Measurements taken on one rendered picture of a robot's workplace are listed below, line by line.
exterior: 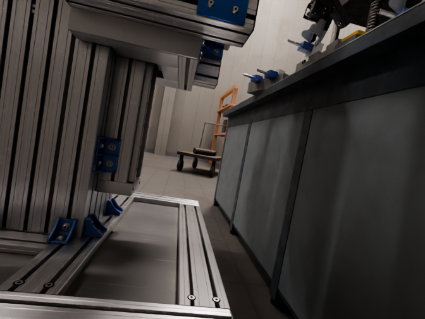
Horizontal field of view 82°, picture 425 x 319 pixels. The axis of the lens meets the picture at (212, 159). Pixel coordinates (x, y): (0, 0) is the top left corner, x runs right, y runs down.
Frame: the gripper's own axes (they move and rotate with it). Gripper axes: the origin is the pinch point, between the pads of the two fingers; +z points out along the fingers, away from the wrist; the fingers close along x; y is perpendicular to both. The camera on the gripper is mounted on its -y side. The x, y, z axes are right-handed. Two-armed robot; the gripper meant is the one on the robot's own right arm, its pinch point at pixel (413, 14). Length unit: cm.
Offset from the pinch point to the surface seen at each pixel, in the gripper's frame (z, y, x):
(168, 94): -72, 95, -629
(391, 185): 46, 16, 20
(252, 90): 14, 24, -60
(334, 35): -67, -61, -138
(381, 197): 49, 16, 19
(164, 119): -3, 94, -629
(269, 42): -285, -164, -647
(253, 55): -238, -126, -648
